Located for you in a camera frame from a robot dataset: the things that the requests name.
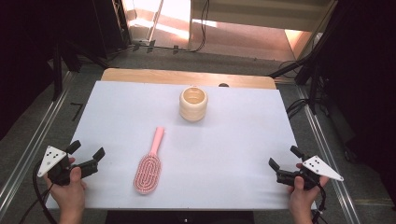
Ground aluminium floor rail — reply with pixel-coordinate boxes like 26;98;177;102
0;71;78;213
295;85;362;224

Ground metal truss stand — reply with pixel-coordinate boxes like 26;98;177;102
111;0;134;48

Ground pink hairbrush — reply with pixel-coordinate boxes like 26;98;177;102
133;126;165;195

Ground black hanging cable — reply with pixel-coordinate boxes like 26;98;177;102
189;0;210;53

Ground white bench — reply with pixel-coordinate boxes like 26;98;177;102
190;0;339;33

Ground white table cover sheet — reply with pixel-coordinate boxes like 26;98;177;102
46;80;317;211

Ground cream ribbed cup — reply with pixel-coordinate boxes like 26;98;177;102
178;86;209;122

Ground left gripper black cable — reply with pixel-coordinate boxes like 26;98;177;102
18;160;59;224

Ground black metal stand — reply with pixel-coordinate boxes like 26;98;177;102
50;36;64;102
269;36;328;116

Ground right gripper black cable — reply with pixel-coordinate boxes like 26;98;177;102
311;183;328;224

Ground person's left hand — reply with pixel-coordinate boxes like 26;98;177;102
43;157;89;216

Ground person's right hand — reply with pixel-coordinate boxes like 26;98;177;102
288;162;331;217

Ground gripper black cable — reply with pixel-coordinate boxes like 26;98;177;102
18;160;59;224
311;183;328;224

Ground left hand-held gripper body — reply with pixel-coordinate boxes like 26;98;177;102
36;145;100;187

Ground black floor cables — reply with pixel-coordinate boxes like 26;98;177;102
285;97;312;119

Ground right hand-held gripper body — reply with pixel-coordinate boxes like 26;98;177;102
276;155;345;190

